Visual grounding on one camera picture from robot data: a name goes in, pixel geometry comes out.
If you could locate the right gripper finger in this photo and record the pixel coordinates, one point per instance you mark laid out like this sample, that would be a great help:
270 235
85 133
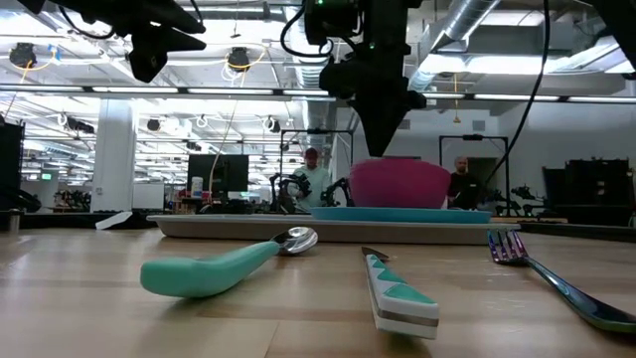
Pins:
381 129

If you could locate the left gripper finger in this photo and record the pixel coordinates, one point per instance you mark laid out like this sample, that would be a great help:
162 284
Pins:
184 22
181 44

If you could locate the magenta bowl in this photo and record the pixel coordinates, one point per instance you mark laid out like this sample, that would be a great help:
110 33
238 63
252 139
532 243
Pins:
397 184

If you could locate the blue round plate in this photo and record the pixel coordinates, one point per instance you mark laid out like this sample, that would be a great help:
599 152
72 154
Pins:
397 215

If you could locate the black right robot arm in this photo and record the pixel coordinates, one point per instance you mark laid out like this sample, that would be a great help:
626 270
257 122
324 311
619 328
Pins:
387 25

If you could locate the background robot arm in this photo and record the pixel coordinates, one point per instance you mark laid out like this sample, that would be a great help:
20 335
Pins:
290 191
338 191
522 194

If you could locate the grey plastic tray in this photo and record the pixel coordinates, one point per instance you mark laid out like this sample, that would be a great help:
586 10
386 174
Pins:
248 231

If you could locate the long ceiling light strip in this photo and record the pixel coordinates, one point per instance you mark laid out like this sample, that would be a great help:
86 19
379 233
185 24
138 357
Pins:
223 91

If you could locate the person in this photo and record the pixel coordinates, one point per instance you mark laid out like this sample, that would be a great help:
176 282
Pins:
464 191
315 184

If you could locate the black monitor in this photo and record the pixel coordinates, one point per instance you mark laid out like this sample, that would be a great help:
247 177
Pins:
208 171

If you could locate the white pillar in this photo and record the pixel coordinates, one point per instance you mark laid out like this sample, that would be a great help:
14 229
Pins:
114 159

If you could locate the white bottle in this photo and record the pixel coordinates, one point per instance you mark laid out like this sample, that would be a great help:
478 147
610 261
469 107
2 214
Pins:
197 188

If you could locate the white board panel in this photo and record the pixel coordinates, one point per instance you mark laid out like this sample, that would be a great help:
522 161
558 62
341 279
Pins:
148 196

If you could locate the black cabinet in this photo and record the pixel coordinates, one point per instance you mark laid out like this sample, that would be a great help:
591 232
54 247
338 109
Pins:
596 189
10 164

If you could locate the silver metal cylinder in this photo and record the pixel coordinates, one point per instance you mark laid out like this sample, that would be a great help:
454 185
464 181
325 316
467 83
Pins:
15 221

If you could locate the black ceiling camera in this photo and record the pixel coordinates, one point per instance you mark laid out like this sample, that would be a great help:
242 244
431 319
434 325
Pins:
22 54
239 58

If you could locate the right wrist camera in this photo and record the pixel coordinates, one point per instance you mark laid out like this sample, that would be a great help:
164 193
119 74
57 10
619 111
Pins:
330 22

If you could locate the silver ceiling duct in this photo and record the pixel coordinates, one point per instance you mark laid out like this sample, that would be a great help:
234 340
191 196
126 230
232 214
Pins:
467 20

